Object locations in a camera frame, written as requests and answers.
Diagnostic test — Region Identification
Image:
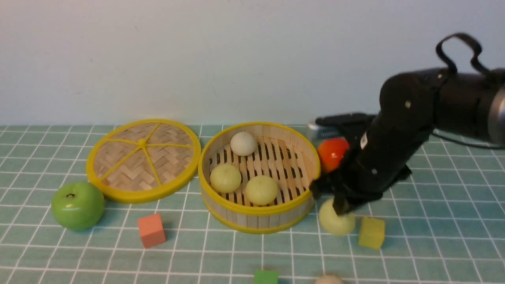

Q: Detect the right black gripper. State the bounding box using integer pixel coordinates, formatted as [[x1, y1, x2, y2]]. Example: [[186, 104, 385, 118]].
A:
[[310, 114, 432, 215]]

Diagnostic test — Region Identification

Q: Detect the pale green bun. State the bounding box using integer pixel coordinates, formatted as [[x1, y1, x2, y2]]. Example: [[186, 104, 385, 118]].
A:
[[210, 164, 242, 193], [319, 198, 356, 237], [245, 176, 279, 206]]

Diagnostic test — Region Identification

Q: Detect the cream white bun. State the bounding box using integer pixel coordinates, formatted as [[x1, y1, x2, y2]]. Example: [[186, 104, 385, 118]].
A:
[[230, 131, 258, 157], [314, 275, 345, 284]]

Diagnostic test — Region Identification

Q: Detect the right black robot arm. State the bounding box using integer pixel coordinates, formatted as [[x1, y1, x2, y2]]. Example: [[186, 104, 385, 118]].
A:
[[309, 69, 504, 215]]

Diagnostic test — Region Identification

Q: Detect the bamboo steamer tray yellow rim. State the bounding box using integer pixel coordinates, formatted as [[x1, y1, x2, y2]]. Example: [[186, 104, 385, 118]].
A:
[[198, 121, 321, 234]]

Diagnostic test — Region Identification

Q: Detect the woven bamboo steamer lid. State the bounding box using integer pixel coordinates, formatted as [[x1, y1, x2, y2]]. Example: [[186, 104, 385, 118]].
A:
[[86, 119, 202, 204]]

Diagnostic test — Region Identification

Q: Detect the red orange tomato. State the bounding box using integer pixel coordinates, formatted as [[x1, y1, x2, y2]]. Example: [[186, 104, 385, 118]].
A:
[[317, 137, 350, 173]]

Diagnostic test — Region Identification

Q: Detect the yellow cube block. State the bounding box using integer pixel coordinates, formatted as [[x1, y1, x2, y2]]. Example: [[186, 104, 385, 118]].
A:
[[358, 217, 385, 250]]

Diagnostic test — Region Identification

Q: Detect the green checkered tablecloth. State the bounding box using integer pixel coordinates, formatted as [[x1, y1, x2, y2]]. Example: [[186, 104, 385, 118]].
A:
[[0, 125, 505, 284]]

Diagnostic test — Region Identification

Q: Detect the green cube block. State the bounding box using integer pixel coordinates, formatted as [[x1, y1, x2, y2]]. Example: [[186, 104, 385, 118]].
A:
[[254, 270, 279, 284]]

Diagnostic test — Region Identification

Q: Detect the orange cube block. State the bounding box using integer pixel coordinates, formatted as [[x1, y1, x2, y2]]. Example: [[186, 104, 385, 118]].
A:
[[137, 213, 166, 249]]

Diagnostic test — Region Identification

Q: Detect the green apple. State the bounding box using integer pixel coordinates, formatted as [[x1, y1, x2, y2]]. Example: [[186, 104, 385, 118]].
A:
[[51, 181, 106, 231]]

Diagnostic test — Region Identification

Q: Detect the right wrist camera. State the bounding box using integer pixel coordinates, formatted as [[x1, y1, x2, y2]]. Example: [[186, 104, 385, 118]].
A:
[[306, 112, 376, 140]]

